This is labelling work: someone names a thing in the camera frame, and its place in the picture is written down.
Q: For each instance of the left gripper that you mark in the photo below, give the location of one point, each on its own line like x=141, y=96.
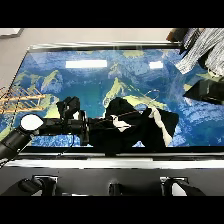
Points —
x=84, y=128

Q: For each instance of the black long-sleeved shirt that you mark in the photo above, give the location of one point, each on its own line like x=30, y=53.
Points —
x=146, y=133

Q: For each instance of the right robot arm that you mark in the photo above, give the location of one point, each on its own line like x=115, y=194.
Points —
x=210, y=91

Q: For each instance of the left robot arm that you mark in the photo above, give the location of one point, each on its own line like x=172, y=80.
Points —
x=16, y=141

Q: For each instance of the dark brown garment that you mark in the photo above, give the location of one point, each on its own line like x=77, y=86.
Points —
x=176, y=33

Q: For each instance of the grey striped garment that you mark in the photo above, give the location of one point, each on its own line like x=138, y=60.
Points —
x=206, y=40

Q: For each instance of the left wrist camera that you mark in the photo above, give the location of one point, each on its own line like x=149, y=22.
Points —
x=69, y=106

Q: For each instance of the silver frame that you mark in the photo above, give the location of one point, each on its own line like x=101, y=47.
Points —
x=100, y=163

